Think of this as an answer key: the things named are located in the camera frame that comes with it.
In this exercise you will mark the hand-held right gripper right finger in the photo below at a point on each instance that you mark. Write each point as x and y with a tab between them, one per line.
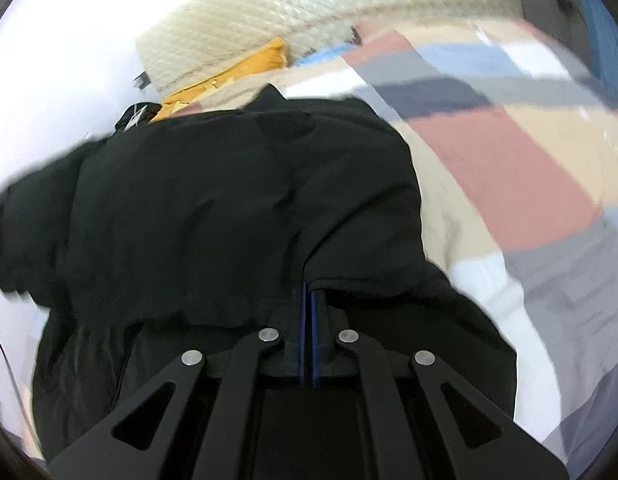
317	332

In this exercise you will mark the wall switch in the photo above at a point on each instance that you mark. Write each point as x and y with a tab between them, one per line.
142	80

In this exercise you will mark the yellow crown pillow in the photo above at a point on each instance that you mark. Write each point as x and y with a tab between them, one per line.
249	72

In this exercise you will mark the light blue pillow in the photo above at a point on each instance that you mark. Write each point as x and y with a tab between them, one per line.
324	54

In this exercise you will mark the cream quilted headboard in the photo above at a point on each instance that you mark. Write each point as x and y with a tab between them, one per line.
314	10

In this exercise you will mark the blue towel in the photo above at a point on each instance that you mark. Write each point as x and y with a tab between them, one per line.
603	45

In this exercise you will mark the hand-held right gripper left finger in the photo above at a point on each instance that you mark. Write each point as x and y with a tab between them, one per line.
302	330

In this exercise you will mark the black jacket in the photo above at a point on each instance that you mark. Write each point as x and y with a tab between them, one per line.
229	200

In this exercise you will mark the black bag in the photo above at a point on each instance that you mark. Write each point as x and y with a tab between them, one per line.
136	116

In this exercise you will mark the checkered bed blanket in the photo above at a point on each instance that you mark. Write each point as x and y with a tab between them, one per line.
489	170

